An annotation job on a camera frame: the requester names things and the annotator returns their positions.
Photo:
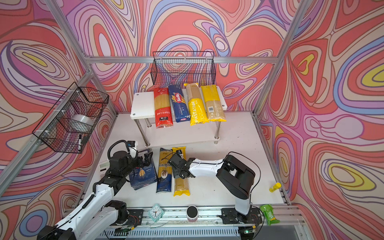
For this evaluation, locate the yellow Pastatime spaghetti pack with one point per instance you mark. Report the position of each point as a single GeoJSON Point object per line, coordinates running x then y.
{"type": "Point", "coordinates": [181, 185]}

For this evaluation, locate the blue yellow Ankara spaghetti pack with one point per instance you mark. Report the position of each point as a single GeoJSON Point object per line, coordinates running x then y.
{"type": "Point", "coordinates": [164, 183]}

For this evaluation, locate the silver tape roll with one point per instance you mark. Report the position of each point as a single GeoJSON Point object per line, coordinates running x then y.
{"type": "Point", "coordinates": [81, 122]}

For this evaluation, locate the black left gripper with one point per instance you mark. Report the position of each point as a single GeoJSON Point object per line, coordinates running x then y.
{"type": "Point", "coordinates": [147, 161]}

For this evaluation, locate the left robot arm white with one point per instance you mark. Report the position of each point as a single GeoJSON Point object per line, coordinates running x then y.
{"type": "Point", "coordinates": [98, 211]}

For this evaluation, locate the black wire basket left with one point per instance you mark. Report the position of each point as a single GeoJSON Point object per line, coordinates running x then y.
{"type": "Point", "coordinates": [57, 133]}

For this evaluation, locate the green snack packet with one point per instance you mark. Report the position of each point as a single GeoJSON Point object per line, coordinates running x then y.
{"type": "Point", "coordinates": [269, 215]}

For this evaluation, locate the red spaghetti pack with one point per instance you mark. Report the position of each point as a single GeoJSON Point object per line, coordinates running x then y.
{"type": "Point", "coordinates": [163, 112]}

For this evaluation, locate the teal alarm clock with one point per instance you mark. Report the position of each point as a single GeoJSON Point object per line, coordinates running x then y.
{"type": "Point", "coordinates": [156, 213]}

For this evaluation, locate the small round speaker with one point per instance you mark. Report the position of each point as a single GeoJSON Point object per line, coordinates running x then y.
{"type": "Point", "coordinates": [192, 213]}

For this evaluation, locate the black marker pen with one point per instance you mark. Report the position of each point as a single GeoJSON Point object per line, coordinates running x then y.
{"type": "Point", "coordinates": [80, 143]}

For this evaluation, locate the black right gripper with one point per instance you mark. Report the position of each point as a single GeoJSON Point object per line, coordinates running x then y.
{"type": "Point", "coordinates": [176, 173]}

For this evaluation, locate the white calculator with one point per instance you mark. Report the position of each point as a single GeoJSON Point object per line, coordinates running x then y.
{"type": "Point", "coordinates": [103, 168]}

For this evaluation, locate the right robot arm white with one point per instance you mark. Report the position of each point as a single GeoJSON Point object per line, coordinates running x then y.
{"type": "Point", "coordinates": [231, 172]}

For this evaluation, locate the yellow glue stick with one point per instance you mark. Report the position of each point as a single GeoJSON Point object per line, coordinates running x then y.
{"type": "Point", "coordinates": [275, 187]}

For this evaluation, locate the dark blue pasta box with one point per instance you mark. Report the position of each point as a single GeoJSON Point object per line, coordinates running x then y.
{"type": "Point", "coordinates": [143, 176]}

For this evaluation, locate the black wire basket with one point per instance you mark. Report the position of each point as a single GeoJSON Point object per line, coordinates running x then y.
{"type": "Point", "coordinates": [57, 133]}
{"type": "Point", "coordinates": [183, 67]}

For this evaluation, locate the black wire basket back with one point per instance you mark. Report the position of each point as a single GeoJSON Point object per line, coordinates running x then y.
{"type": "Point", "coordinates": [183, 67]}

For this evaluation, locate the dark blue spaghetti pack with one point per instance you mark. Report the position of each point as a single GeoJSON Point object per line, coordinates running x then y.
{"type": "Point", "coordinates": [179, 104]}

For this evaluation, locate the white two-tier shelf rack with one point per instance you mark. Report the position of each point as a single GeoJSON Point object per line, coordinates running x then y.
{"type": "Point", "coordinates": [180, 134]}

